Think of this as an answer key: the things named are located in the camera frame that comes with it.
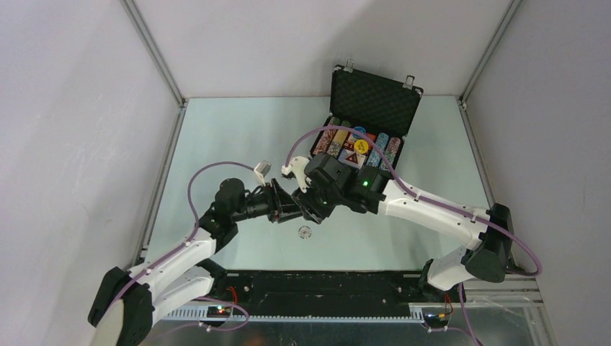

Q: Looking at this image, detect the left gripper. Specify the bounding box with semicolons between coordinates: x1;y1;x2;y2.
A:
231;178;303;224

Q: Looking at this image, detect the blue playing card deck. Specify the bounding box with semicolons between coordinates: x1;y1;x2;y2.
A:
338;148;367;169

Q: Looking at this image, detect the white poker chip front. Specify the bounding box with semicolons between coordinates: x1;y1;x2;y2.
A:
298;226;312;239

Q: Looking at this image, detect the yellow big blind button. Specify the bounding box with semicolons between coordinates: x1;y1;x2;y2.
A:
354;139;370;155

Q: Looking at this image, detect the black poker set case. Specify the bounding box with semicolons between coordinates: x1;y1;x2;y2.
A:
324;60;424;167

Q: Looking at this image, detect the all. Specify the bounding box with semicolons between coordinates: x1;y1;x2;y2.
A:
339;149;361;169

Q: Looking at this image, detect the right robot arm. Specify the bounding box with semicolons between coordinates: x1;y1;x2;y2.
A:
281;154;512;301

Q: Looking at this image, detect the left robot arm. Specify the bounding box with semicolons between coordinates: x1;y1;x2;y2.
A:
87;161;303;345

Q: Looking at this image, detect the red poker chip stack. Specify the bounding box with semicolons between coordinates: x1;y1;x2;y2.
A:
311;117;341;156

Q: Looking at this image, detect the grey poker chip stack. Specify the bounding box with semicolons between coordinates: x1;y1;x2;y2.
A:
326;120;351;158

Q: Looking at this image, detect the light blue chip stack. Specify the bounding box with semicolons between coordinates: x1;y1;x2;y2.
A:
366;133;391;168

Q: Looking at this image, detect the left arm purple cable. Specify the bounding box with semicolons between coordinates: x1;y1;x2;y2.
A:
107;162;261;333

